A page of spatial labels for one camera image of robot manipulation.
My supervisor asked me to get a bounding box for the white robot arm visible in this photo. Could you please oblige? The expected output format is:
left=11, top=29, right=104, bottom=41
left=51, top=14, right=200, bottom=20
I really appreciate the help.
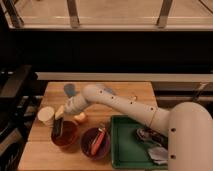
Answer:
left=55, top=84, right=213, bottom=171

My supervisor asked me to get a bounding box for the black eraser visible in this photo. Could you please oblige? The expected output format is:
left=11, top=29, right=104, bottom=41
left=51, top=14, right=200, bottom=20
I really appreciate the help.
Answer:
left=52, top=118, right=63, bottom=137

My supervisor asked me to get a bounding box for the red bowl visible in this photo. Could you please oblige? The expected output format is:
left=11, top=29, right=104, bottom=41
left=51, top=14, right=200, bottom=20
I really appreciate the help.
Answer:
left=51, top=121, right=78, bottom=148

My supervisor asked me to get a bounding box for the green tray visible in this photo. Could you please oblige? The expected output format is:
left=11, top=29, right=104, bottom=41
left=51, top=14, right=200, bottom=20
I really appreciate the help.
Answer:
left=110, top=115, right=168, bottom=170

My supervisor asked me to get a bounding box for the red tool in purple bowl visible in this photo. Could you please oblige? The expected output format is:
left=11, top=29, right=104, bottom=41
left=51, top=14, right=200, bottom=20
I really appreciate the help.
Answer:
left=90, top=127, right=106, bottom=156

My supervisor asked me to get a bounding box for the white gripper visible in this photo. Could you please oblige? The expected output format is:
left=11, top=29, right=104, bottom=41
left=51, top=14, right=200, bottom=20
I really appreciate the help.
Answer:
left=55, top=98, right=80, bottom=120

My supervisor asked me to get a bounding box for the apple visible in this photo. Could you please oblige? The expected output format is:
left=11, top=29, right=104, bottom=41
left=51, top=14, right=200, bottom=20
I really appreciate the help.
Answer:
left=74, top=112, right=88, bottom=124

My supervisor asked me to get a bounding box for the silver foil packet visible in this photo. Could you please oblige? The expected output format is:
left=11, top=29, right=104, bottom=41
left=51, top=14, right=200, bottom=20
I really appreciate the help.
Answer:
left=148, top=147, right=168, bottom=165

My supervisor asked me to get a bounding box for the blue cup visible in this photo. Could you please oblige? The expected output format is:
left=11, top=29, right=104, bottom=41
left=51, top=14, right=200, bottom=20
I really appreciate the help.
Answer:
left=64, top=84, right=76, bottom=98

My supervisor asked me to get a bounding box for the purple bowl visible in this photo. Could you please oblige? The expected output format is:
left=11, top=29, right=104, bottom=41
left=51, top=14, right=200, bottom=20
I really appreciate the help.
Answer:
left=81, top=127, right=110, bottom=160

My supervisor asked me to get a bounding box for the white paper cup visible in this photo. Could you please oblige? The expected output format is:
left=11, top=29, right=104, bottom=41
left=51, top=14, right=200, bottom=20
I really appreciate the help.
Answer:
left=37, top=106, right=54, bottom=127

